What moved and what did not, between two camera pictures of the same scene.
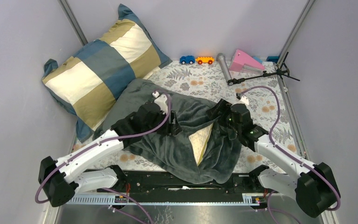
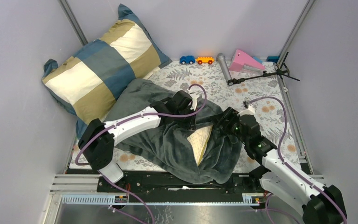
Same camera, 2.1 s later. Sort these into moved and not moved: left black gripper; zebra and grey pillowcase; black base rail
Moved: left black gripper
Not moved: black base rail; zebra and grey pillowcase
